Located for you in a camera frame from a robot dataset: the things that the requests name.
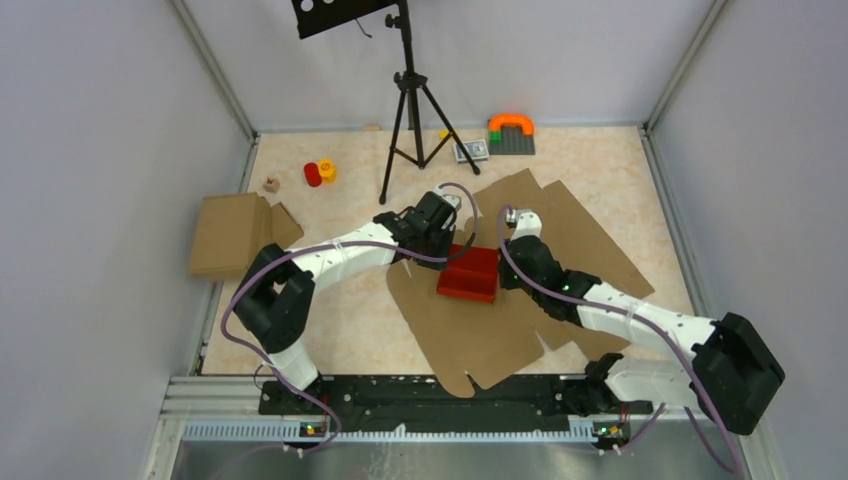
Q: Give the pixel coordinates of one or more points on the orange arch toy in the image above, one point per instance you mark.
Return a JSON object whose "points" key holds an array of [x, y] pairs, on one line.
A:
{"points": [[512, 120]]}

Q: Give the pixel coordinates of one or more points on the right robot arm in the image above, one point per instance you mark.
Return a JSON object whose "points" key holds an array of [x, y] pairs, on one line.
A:
{"points": [[721, 366]]}

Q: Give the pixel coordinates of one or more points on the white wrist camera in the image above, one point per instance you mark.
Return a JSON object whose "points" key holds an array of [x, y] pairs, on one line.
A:
{"points": [[523, 223], [453, 200]]}

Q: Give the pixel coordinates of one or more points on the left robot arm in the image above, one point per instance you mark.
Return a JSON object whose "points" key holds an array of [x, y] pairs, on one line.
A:
{"points": [[274, 299]]}

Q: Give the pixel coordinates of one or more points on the folded brown cardboard box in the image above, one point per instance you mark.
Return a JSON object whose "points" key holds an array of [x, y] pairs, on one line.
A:
{"points": [[232, 229]]}

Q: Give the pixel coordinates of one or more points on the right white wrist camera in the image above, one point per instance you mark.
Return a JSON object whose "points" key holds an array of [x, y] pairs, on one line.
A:
{"points": [[523, 223]]}

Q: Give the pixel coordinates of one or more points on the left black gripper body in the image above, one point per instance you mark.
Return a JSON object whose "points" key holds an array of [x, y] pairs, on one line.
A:
{"points": [[438, 242]]}

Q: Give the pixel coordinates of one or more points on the yellow toy block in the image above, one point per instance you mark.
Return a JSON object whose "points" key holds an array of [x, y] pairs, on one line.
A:
{"points": [[327, 170]]}

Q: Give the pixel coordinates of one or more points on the large flat cardboard sheet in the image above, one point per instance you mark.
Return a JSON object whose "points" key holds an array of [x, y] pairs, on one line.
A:
{"points": [[470, 344]]}

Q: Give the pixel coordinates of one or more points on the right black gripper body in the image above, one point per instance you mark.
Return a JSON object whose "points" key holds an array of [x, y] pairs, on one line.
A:
{"points": [[510, 282]]}

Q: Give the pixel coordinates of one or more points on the red paper box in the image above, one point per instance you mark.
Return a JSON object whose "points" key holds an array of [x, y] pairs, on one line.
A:
{"points": [[472, 276]]}

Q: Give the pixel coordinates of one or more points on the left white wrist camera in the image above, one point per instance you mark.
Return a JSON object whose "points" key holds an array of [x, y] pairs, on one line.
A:
{"points": [[453, 200]]}

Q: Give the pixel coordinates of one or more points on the red cylinder toy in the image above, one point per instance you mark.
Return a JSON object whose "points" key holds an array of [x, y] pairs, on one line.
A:
{"points": [[312, 174]]}

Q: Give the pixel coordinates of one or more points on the black perforated plate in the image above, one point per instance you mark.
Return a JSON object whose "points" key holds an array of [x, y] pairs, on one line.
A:
{"points": [[317, 16]]}

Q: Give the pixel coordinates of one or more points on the playing card deck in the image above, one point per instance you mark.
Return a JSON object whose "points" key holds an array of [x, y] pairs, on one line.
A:
{"points": [[477, 150]]}

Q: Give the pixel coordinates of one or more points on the small wooden cube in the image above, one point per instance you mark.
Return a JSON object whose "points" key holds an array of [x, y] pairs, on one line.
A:
{"points": [[271, 184]]}

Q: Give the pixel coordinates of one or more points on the black camera tripod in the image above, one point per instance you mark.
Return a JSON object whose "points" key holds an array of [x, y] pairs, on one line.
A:
{"points": [[410, 83]]}

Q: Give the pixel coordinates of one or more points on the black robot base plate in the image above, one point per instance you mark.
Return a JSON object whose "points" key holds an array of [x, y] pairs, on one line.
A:
{"points": [[381, 403]]}

